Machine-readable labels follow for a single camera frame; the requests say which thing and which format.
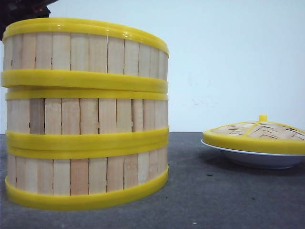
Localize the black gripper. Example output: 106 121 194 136
0 0 51 41

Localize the bamboo steamer basket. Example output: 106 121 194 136
6 97 168 159
1 18 169 100
5 147 169 210

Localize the woven bamboo steamer lid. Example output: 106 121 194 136
202 114 305 156

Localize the white shallow plate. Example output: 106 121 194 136
201 139 305 169

